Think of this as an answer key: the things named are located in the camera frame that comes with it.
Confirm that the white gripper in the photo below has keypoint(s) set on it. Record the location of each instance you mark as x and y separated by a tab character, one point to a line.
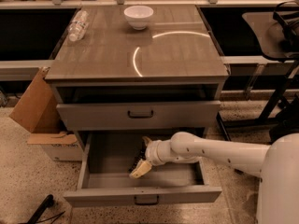
153	153

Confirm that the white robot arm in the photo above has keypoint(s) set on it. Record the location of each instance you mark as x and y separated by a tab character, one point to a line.
276	165

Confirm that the open grey middle drawer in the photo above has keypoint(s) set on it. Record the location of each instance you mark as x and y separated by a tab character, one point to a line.
104	176

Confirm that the closed grey upper drawer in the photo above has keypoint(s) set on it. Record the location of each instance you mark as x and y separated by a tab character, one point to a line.
138	116

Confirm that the wooden top drawer cabinet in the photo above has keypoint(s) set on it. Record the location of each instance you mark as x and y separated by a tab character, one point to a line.
173	60

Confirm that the black stand leg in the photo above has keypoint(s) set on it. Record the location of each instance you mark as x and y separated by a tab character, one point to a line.
46	204

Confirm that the brown cardboard sheet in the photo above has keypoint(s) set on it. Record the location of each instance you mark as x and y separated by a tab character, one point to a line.
36	110

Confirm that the black side desk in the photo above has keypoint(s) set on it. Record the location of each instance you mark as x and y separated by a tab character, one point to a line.
276	38

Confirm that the white ceramic bowl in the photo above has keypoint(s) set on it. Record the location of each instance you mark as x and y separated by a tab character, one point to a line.
138	16

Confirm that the clear plastic water bottle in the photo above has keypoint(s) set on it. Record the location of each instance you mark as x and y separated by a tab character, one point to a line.
78	26

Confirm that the black office chair base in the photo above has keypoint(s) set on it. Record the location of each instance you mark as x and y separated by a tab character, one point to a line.
288	121

